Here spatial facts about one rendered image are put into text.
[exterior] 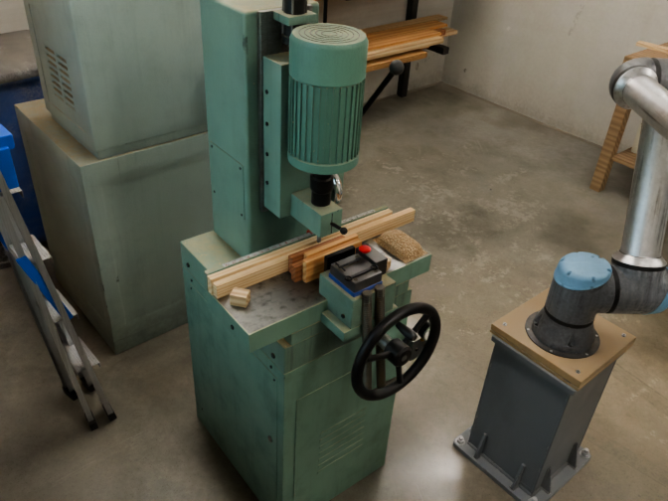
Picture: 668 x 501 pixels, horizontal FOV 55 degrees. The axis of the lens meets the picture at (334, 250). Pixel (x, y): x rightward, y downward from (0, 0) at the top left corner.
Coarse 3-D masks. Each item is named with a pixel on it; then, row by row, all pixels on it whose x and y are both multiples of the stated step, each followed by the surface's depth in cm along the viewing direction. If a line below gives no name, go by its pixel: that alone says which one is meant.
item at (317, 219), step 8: (296, 192) 170; (304, 192) 170; (296, 200) 168; (304, 200) 167; (296, 208) 169; (304, 208) 166; (312, 208) 164; (320, 208) 164; (328, 208) 164; (336, 208) 164; (296, 216) 171; (304, 216) 167; (312, 216) 164; (320, 216) 161; (328, 216) 162; (336, 216) 164; (304, 224) 169; (312, 224) 165; (320, 224) 162; (328, 224) 164; (312, 232) 167; (320, 232) 164; (328, 232) 165; (336, 232) 168
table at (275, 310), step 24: (408, 264) 175; (264, 288) 163; (288, 288) 163; (312, 288) 164; (216, 312) 160; (240, 312) 154; (264, 312) 155; (288, 312) 155; (312, 312) 159; (240, 336) 153; (264, 336) 152
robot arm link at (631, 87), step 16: (624, 64) 171; (640, 64) 168; (624, 80) 167; (640, 80) 163; (656, 80) 167; (624, 96) 167; (640, 96) 159; (656, 96) 155; (640, 112) 159; (656, 112) 152; (656, 128) 152
